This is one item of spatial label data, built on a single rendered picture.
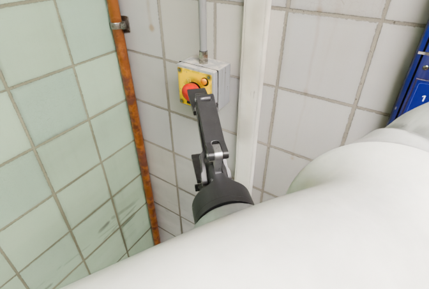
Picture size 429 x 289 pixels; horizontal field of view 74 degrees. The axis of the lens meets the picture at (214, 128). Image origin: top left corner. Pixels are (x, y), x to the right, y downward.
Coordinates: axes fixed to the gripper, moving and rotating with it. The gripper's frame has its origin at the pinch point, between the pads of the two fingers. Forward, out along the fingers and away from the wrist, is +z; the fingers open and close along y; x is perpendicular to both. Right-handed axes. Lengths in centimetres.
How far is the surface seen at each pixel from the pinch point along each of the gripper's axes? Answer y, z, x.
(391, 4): -19.2, -1.6, 29.4
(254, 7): -16.8, 12.2, 13.0
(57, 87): 1.7, 26.9, -29.3
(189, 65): -4.8, 17.2, 1.2
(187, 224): 62, 28, -2
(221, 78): -2.5, 14.0, 7.3
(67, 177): 26.3, 23.0, -33.0
